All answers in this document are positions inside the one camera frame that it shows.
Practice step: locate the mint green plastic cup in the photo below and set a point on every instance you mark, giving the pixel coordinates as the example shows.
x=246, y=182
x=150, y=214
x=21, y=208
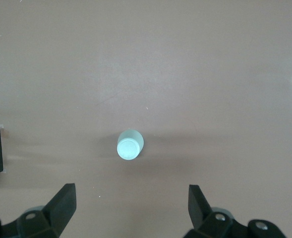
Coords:
x=128, y=148

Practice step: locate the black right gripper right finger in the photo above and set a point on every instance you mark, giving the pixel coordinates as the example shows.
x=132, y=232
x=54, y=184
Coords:
x=200, y=213

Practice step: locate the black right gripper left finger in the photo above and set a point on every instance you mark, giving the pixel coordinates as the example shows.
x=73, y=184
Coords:
x=56, y=213

